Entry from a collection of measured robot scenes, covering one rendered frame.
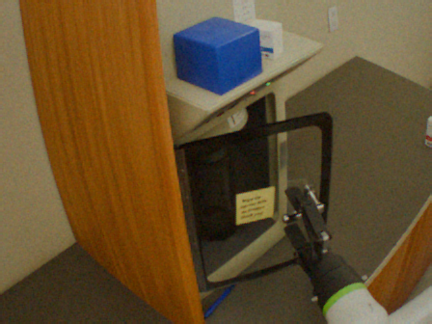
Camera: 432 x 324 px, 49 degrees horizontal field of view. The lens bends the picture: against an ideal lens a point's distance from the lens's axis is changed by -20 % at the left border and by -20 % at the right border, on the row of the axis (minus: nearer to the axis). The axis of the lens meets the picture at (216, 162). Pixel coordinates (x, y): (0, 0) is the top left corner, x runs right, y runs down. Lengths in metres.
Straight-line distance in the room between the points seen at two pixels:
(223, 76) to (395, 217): 0.80
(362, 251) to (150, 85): 0.80
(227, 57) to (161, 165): 0.19
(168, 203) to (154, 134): 0.13
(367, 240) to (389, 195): 0.20
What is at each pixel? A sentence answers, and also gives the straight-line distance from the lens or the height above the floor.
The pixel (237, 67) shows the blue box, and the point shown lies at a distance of 0.86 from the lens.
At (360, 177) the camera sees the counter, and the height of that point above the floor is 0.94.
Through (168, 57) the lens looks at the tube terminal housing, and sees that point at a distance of 0.91.
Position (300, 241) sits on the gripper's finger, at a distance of 1.11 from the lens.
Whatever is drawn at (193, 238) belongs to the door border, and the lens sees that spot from 1.11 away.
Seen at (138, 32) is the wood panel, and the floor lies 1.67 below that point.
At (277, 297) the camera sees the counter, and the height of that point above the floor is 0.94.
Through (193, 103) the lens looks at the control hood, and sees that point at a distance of 0.86.
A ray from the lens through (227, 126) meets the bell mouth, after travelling 1.11.
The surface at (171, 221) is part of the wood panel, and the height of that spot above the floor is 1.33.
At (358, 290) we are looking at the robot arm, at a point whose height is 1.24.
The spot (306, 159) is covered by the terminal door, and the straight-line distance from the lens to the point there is 1.08.
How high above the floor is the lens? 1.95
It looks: 37 degrees down
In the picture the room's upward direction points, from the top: 6 degrees counter-clockwise
